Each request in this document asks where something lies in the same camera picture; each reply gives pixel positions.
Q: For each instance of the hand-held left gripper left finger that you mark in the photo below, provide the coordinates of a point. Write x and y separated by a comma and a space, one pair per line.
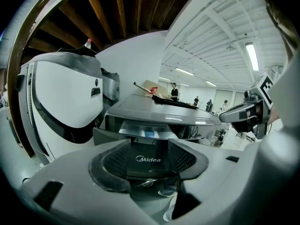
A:
70, 172

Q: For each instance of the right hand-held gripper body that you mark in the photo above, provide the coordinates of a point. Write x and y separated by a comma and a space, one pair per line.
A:
262, 95

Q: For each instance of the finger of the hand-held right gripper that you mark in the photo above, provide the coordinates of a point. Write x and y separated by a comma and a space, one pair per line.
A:
234, 115

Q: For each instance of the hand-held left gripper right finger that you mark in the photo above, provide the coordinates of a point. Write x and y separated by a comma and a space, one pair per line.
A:
234, 184

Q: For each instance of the person's right forearm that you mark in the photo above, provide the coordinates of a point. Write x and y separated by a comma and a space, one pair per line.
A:
287, 90

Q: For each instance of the grey washing machine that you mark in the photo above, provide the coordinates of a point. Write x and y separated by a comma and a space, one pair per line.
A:
150, 111

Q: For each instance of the long ceiling light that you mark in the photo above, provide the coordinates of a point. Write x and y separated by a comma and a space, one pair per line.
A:
252, 56
164, 79
184, 71
211, 83

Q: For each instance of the long black cloth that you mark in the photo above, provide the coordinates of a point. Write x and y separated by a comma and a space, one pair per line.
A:
173, 102

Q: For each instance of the large white and grey appliance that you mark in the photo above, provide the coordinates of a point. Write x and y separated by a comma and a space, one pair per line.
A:
63, 95

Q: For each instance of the red plastic item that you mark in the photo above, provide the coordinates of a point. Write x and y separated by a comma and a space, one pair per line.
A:
153, 90

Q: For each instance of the cardboard sheet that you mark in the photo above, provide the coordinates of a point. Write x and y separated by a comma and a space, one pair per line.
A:
154, 84

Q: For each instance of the silver appliance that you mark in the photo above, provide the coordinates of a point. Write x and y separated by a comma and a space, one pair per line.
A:
111, 85

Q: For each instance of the clear bottle with red cap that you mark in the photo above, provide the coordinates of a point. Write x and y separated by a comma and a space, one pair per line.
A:
88, 43

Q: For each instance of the curved wooden door frame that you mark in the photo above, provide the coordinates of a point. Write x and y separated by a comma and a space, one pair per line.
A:
18, 43

